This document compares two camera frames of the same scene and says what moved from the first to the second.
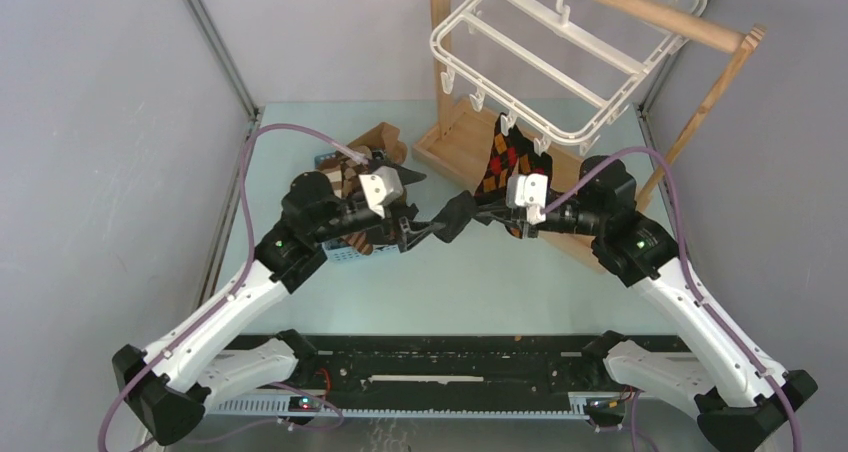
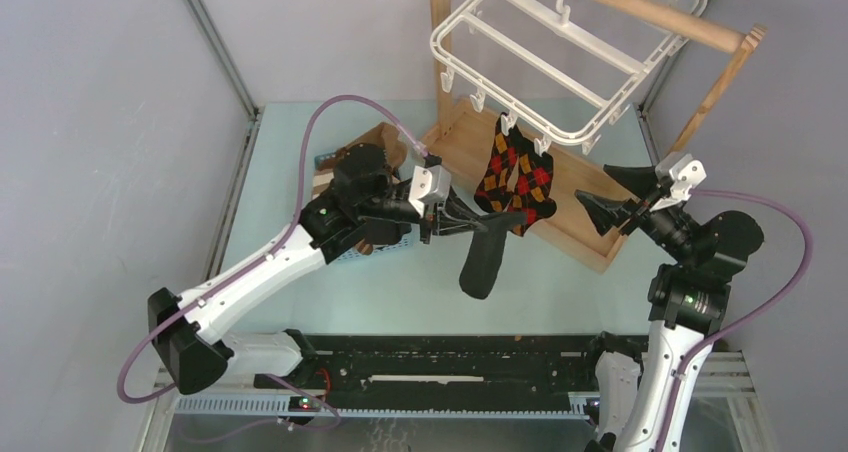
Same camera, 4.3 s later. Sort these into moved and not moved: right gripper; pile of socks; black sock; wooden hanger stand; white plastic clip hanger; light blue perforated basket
Moved: right gripper; black sock
Not moved: pile of socks; light blue perforated basket; white plastic clip hanger; wooden hanger stand
